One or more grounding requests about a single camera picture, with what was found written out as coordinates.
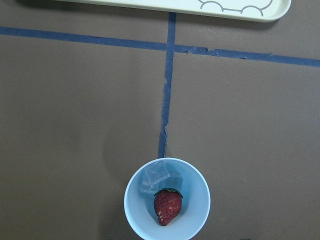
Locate clear ice cube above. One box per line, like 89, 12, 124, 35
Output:
140, 160, 183, 195

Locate red strawberry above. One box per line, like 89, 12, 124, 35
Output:
153, 188, 183, 227

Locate light blue cup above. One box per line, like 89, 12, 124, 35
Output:
124, 158, 211, 240

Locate cream bear tray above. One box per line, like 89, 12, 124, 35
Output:
17, 0, 293, 24

